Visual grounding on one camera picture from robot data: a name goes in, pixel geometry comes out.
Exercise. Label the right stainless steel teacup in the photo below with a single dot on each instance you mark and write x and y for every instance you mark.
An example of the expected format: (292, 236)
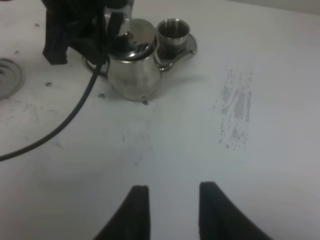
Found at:
(173, 33)

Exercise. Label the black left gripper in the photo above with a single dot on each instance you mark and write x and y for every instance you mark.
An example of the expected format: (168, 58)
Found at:
(83, 24)

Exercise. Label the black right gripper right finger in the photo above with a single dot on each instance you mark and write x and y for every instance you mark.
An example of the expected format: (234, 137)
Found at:
(220, 219)

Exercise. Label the stainless steel teapot saucer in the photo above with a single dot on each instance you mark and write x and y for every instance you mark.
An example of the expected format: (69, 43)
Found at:
(12, 78)

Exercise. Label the right stainless steel saucer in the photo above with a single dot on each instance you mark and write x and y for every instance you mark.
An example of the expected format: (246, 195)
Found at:
(164, 56)

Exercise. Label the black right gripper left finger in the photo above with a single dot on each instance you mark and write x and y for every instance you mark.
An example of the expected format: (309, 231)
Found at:
(132, 220)

